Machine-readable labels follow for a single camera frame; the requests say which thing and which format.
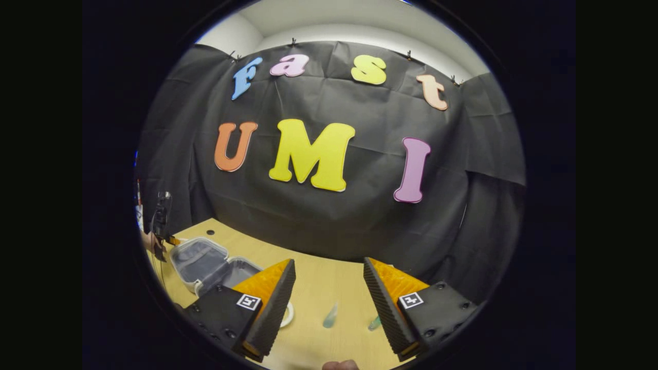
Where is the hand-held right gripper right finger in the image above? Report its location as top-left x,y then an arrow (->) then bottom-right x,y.
363,257 -> 481,362

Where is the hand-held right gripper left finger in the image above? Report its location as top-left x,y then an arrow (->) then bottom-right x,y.
181,258 -> 297,362

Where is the white suitcase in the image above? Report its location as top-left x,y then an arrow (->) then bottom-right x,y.
169,236 -> 264,299

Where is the white printed banner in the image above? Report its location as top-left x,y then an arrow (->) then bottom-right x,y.
135,177 -> 145,232

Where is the black backdrop cloth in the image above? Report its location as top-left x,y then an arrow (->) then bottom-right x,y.
135,41 -> 527,304

